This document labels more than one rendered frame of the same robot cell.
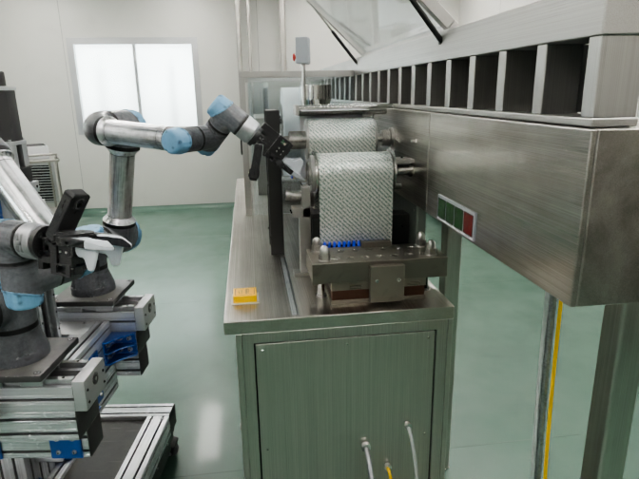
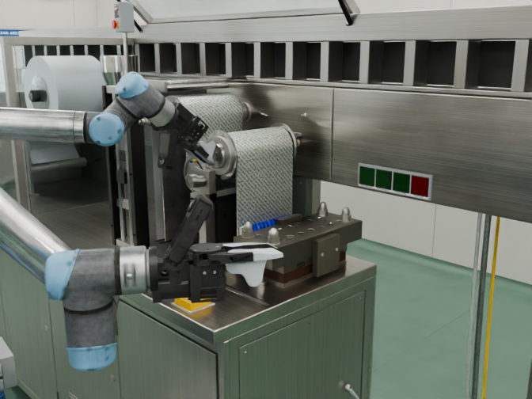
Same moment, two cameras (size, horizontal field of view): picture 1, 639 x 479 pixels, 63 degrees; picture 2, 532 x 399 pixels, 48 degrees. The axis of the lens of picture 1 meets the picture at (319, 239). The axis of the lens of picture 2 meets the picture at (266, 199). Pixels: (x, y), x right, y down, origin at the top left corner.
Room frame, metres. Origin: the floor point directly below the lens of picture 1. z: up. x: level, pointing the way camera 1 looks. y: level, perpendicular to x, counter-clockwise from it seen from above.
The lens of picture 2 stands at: (0.21, 0.94, 1.56)
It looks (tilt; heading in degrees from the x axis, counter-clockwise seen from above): 14 degrees down; 323
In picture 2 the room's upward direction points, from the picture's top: straight up
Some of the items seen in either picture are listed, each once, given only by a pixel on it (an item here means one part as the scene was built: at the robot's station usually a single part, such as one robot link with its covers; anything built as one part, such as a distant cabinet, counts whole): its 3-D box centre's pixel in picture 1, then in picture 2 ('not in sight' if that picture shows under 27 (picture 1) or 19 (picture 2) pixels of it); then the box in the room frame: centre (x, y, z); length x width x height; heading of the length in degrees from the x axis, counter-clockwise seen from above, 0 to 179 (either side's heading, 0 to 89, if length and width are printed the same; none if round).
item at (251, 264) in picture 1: (299, 218); (86, 212); (2.61, 0.10, 0.88); 2.52 x 0.66 x 0.04; 8
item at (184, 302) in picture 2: (244, 295); (192, 299); (1.49, 0.23, 0.91); 0.07 x 0.07 x 0.02; 8
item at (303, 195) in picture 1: (300, 231); (203, 219); (1.70, 0.06, 1.05); 0.06 x 0.05 x 0.31; 98
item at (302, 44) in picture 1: (300, 50); (121, 17); (2.23, 0.06, 1.66); 0.07 x 0.07 x 0.10; 83
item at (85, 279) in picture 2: (12, 239); (85, 275); (1.07, 0.65, 1.21); 0.11 x 0.08 x 0.09; 64
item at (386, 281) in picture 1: (386, 283); (326, 254); (1.43, -0.19, 0.96); 0.10 x 0.03 x 0.11; 98
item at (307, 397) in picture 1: (303, 299); (96, 309); (2.61, 0.09, 0.43); 2.52 x 0.64 x 0.86; 8
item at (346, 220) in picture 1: (356, 226); (265, 206); (1.63, -0.12, 1.08); 0.23 x 0.01 x 0.18; 98
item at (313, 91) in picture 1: (315, 91); (119, 63); (2.40, 0.01, 1.50); 0.14 x 0.14 x 0.06
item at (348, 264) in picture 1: (374, 261); (300, 237); (1.52, -0.17, 1.00); 0.40 x 0.16 x 0.06; 98
